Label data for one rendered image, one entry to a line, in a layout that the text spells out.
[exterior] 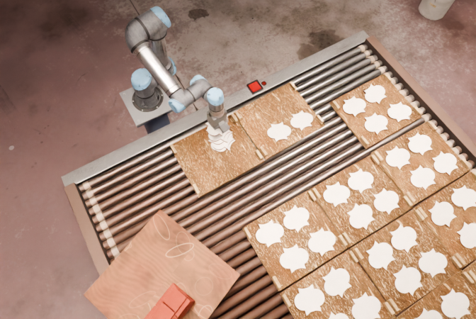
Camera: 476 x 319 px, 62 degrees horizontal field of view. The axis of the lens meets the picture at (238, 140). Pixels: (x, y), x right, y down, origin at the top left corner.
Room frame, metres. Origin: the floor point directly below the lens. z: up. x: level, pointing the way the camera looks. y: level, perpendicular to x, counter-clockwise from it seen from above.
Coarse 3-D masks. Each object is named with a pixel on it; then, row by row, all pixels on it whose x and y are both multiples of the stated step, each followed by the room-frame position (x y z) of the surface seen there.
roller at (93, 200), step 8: (376, 56) 1.60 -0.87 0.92; (360, 64) 1.54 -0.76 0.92; (368, 64) 1.55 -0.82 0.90; (344, 72) 1.47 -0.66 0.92; (352, 72) 1.49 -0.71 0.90; (328, 80) 1.41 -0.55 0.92; (336, 80) 1.42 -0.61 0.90; (312, 88) 1.35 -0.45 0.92; (320, 88) 1.36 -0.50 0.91; (304, 96) 1.30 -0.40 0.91; (168, 160) 0.85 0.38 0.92; (176, 160) 0.86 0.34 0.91; (152, 168) 0.81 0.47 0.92; (160, 168) 0.81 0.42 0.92; (136, 176) 0.76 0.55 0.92; (144, 176) 0.76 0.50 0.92; (120, 184) 0.71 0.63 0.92; (128, 184) 0.71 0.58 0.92; (104, 192) 0.66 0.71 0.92; (112, 192) 0.67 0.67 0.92; (88, 200) 0.62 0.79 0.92; (96, 200) 0.62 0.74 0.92
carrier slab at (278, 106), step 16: (272, 96) 1.27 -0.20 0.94; (288, 96) 1.27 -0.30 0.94; (240, 112) 1.16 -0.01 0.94; (256, 112) 1.16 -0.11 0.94; (272, 112) 1.17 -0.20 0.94; (288, 112) 1.17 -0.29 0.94; (304, 112) 1.17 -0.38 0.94; (256, 128) 1.06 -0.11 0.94; (304, 128) 1.06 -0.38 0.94; (256, 144) 0.96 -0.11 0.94; (272, 144) 0.96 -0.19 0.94; (288, 144) 0.96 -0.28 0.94
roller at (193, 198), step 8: (400, 88) 1.36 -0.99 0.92; (336, 120) 1.13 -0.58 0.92; (320, 128) 1.07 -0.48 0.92; (328, 128) 1.08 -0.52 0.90; (312, 136) 1.03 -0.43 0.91; (296, 144) 0.97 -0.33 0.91; (280, 152) 0.92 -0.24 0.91; (264, 160) 0.87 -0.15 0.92; (240, 176) 0.78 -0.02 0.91; (224, 184) 0.72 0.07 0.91; (184, 200) 0.63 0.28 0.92; (192, 200) 0.63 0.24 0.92; (168, 208) 0.58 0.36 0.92; (176, 208) 0.58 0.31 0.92; (152, 216) 0.54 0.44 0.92; (144, 224) 0.50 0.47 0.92; (128, 232) 0.46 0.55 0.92; (136, 232) 0.46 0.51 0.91; (112, 240) 0.41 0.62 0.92; (120, 240) 0.41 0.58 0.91
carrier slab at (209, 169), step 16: (240, 128) 1.05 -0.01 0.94; (176, 144) 0.95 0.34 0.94; (192, 144) 0.95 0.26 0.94; (208, 144) 0.95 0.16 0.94; (240, 144) 0.95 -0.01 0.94; (192, 160) 0.85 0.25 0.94; (208, 160) 0.85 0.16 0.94; (224, 160) 0.85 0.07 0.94; (240, 160) 0.86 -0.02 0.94; (256, 160) 0.86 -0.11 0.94; (192, 176) 0.76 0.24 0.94; (208, 176) 0.76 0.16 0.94; (224, 176) 0.76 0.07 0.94; (208, 192) 0.67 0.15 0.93
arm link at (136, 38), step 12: (132, 24) 1.28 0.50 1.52; (132, 36) 1.22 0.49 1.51; (144, 36) 1.24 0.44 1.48; (132, 48) 1.18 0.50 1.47; (144, 48) 1.18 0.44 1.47; (144, 60) 1.13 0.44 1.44; (156, 60) 1.14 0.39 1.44; (156, 72) 1.08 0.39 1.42; (168, 72) 1.10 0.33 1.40; (168, 84) 1.03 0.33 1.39; (180, 96) 0.99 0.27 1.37; (192, 96) 1.00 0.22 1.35; (180, 108) 0.94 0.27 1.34
